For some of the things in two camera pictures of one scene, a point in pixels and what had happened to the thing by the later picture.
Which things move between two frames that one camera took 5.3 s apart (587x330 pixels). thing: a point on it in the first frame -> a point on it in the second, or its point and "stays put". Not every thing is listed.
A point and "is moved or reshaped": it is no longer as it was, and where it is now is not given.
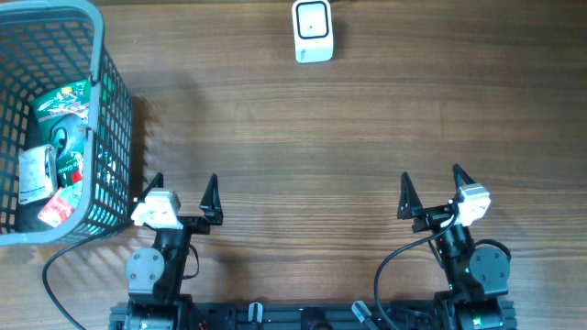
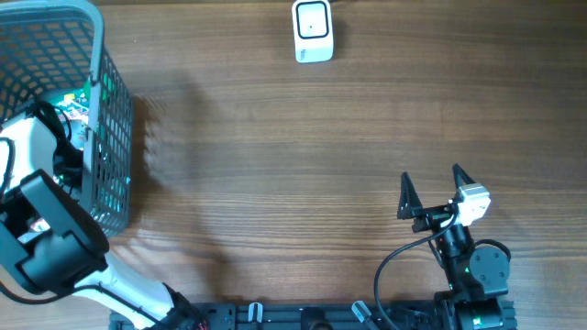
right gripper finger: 460,178 stays put
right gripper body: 432,217 stays put
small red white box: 57,209 is moved or reshaped
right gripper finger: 410,203 stays put
